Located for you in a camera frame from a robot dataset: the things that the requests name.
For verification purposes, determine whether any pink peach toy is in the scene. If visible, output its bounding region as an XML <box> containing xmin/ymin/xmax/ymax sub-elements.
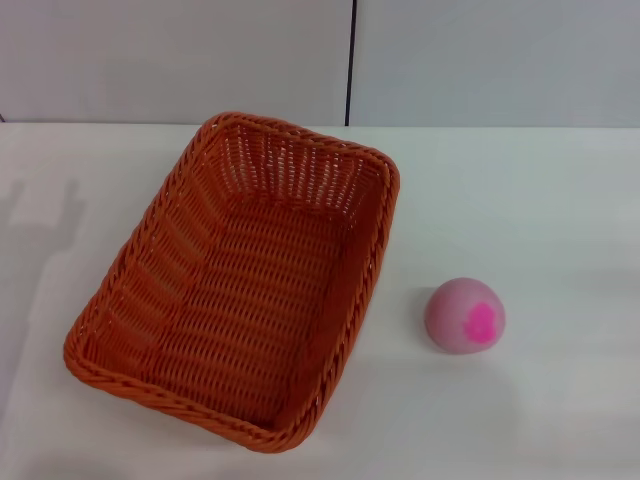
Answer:
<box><xmin>424</xmin><ymin>276</ymin><xmax>507</xmax><ymax>357</ymax></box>

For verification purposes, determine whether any orange woven plastic basket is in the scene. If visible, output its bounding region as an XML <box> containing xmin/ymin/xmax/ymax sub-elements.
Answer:
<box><xmin>63</xmin><ymin>112</ymin><xmax>401</xmax><ymax>455</ymax></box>

